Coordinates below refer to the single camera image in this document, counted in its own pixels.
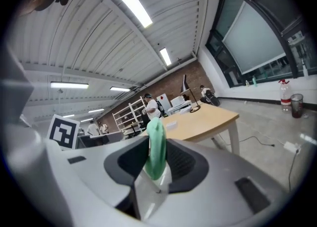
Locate white printer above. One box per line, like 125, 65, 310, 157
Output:
170, 96, 185, 109

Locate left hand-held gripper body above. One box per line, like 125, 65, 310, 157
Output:
47, 114, 124, 151

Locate black desk lamp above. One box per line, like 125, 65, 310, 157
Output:
180, 74, 201, 114

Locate green translucent object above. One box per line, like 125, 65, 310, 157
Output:
144, 117, 167, 181

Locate grey window blind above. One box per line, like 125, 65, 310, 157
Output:
221, 0, 287, 75

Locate white refrigerator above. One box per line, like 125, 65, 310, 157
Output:
156, 93, 172, 116

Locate large clear plastic bottle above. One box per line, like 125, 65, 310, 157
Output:
279, 78, 293, 113

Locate white shelving unit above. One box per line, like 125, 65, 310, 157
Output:
112, 97, 150, 133

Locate white power strip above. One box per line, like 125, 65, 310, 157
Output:
283, 141, 302, 153

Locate wooden table with white legs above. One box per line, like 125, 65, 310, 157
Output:
139, 103, 241, 155

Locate black floor cable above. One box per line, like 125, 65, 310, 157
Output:
238, 135, 276, 148

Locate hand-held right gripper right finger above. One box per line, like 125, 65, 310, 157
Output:
148, 138, 291, 227

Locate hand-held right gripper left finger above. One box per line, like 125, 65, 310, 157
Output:
44, 136, 150, 223

